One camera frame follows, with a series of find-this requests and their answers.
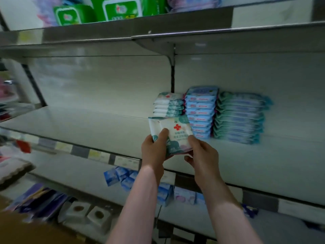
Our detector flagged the dark plastic bags bundle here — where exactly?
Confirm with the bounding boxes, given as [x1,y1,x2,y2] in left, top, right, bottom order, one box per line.
[5,183,69,222]

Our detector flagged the metal store shelving unit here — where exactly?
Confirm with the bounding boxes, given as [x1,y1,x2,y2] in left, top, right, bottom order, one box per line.
[0,0,325,244]

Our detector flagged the person's left hand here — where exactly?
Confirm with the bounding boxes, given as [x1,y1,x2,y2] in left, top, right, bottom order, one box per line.
[141,128,171,183]

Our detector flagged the stack of blue red packets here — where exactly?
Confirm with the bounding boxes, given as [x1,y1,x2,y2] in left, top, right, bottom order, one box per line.
[184,86,219,140]

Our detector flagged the person's right hand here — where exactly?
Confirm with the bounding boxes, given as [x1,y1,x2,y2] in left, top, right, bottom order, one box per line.
[184,136,224,190]

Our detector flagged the beige tissue box holder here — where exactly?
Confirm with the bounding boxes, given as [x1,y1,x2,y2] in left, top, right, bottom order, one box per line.
[86,206,112,232]
[65,201,92,224]

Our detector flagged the white textured pack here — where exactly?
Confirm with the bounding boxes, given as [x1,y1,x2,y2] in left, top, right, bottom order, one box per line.
[0,157,34,188]

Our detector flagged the person's left forearm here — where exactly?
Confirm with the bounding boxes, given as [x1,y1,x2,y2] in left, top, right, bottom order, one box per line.
[107,167,163,244]

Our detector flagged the stack of white green packets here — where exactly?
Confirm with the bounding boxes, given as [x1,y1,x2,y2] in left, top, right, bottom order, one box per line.
[152,92,185,117]

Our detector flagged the hanging packaged goods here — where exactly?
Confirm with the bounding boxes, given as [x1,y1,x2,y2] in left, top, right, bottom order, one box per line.
[0,81,21,122]

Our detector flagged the stack of blue green packets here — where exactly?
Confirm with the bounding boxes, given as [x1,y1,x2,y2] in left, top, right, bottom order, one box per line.
[213,91,273,145]

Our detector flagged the person's right forearm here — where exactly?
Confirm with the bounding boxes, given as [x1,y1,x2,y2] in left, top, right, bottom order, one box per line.
[203,183,262,244]

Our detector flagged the dark blue packaged goods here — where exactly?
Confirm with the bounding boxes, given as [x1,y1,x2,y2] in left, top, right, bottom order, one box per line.
[243,203,260,219]

